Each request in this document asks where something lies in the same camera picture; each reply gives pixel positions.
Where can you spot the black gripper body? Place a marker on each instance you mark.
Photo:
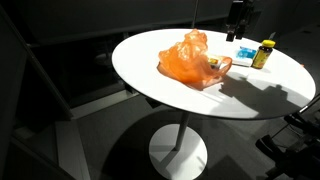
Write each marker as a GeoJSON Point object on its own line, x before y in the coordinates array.
{"type": "Point", "coordinates": [239, 15]}

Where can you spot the brown bottle with yellow cap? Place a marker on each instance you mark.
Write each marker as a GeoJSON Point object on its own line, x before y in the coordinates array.
{"type": "Point", "coordinates": [261, 55]}

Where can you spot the orange plastic bag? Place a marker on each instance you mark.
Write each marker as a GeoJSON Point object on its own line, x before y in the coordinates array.
{"type": "Point", "coordinates": [186, 63]}

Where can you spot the blue and white box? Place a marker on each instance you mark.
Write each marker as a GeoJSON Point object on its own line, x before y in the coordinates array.
{"type": "Point", "coordinates": [245, 56]}

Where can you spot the thin grey vertical pole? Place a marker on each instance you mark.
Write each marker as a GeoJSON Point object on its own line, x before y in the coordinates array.
{"type": "Point", "coordinates": [194, 13]}

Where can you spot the grey table leg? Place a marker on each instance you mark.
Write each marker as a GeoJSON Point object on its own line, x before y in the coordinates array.
{"type": "Point", "coordinates": [182, 131]}

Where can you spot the dark equipment stand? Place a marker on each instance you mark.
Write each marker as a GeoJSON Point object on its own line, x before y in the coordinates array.
{"type": "Point", "coordinates": [300, 150]}

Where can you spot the round white table base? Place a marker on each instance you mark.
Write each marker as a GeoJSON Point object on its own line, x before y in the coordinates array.
{"type": "Point", "coordinates": [186, 165]}

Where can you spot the round white table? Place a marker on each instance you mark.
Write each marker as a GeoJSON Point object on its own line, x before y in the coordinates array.
{"type": "Point", "coordinates": [83, 66]}

